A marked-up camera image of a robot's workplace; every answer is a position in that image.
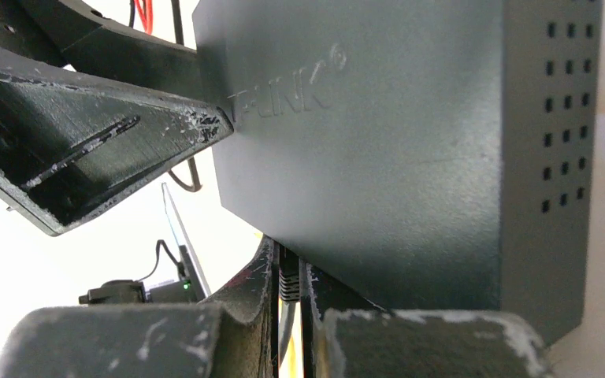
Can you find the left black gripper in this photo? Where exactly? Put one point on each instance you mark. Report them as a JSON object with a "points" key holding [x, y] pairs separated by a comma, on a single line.
{"points": [[73, 145]]}

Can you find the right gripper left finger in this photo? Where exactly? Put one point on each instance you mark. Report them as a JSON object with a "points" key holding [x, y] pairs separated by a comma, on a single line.
{"points": [[233, 333]]}

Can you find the black network switch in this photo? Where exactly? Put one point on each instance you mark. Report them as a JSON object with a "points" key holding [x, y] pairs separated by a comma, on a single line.
{"points": [[427, 154]]}

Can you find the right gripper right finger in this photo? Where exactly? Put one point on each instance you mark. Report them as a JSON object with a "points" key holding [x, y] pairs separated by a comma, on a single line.
{"points": [[347, 335]]}

